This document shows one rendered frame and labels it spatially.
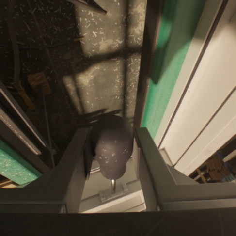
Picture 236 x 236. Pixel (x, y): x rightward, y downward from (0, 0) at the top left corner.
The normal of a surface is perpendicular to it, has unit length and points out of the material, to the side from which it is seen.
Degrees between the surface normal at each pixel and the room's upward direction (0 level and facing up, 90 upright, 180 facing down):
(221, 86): 90
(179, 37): 0
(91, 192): 90
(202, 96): 90
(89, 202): 90
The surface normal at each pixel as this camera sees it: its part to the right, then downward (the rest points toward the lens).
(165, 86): 0.34, 0.77
